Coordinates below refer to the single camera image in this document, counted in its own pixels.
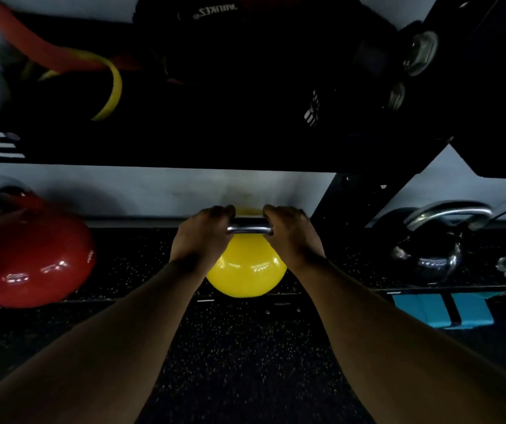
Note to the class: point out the black dumbbell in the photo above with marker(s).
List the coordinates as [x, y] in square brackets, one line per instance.
[412, 57]

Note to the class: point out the yellow kettlebell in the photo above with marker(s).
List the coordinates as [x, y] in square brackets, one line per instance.
[247, 264]

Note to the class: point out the person's left hand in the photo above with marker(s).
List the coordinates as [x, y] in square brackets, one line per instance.
[200, 240]

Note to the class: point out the black kettlebell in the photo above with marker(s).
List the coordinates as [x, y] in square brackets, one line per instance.
[434, 247]

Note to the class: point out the person's right hand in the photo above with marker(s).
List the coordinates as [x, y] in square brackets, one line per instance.
[295, 238]

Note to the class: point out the black bag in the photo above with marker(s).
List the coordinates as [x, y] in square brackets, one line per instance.
[253, 44]

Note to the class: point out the person's right fingers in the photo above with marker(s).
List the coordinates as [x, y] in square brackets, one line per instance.
[281, 211]

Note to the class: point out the yellow resistance band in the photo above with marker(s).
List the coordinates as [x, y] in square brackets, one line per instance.
[102, 83]

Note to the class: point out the person's left fingers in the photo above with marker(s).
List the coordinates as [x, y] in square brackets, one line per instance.
[217, 211]

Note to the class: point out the person's right forearm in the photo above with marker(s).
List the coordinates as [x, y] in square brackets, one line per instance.
[407, 348]

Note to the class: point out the person's left forearm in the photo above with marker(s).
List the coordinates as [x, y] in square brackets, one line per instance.
[89, 348]

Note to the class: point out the red kettlebell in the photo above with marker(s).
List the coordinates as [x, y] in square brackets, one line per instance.
[27, 256]

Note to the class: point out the black storage rack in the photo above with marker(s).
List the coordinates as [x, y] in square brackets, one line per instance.
[244, 136]

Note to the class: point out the red resistance band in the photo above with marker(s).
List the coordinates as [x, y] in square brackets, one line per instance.
[27, 46]

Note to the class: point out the blue foam block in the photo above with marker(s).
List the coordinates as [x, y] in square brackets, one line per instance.
[445, 309]

